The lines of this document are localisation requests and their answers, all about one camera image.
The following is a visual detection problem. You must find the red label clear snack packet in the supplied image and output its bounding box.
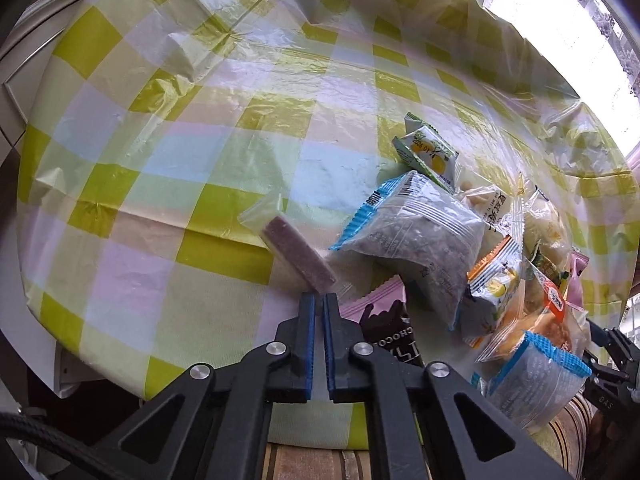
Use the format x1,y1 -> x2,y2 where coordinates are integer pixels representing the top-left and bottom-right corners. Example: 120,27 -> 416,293
475,270 -> 591,366

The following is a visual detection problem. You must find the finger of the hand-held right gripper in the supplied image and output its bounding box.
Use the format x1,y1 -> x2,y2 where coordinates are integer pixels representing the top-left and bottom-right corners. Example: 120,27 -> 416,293
586,317 -> 640,368
580,352 -> 640,411

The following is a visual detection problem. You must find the green-edged white fruit-print packet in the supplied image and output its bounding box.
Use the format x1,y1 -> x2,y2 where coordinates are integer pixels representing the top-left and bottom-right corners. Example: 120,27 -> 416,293
391,112 -> 461,193

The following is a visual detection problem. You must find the plain pink packet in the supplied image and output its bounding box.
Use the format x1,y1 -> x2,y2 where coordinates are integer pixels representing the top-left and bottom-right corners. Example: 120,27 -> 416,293
567,250 -> 591,311

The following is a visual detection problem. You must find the white lace curtain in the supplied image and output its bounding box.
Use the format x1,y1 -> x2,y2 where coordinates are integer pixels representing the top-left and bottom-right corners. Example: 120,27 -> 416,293
467,0 -> 640,156

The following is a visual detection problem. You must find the white clear nut packet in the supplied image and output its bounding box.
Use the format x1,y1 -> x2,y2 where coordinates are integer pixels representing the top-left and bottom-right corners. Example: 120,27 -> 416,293
457,180 -> 526,241

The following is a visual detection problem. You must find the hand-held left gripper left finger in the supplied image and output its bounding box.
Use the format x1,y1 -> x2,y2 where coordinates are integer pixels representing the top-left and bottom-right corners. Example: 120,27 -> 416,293
75,292 -> 317,480

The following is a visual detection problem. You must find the blue-edged clear seed packet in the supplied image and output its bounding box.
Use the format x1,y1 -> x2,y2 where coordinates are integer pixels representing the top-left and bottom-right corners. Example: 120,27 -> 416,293
470,331 -> 593,431
328,170 -> 487,331

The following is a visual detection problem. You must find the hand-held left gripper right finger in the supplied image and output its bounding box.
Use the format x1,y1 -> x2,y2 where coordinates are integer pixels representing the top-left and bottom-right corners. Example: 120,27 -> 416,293
322,292 -> 576,480

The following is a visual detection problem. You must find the clear packet with purple bar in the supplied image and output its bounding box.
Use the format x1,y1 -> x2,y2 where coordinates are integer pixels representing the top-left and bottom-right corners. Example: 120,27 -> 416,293
237,192 -> 353,301

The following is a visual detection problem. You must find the black cable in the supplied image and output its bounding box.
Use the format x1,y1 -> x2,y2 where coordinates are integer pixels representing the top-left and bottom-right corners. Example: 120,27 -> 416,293
0,410 -> 101,480

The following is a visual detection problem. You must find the orange-edged white fruit-print packet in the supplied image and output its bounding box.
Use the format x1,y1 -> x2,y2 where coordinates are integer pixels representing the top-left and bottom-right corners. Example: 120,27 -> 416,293
462,235 -> 523,348

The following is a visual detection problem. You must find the checked plastic tablecloth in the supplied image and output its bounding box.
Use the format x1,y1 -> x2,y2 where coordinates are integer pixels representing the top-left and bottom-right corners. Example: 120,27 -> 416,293
15,0 -> 636,451

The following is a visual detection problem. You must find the clear bread packet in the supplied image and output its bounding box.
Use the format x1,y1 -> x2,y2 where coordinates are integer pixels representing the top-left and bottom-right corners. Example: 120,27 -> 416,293
520,195 -> 571,261

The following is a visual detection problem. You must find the dark green snack packet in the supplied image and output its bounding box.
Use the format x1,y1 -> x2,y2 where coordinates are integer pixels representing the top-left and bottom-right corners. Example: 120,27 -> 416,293
530,242 -> 571,291

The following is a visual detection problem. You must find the striped cloth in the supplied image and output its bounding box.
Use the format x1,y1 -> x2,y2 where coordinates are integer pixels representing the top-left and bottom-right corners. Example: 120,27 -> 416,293
265,395 -> 601,480

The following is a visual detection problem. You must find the pink and brown chocolate packet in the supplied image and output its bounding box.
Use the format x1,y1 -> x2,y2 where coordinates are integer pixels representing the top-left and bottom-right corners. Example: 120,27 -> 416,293
340,277 -> 426,368

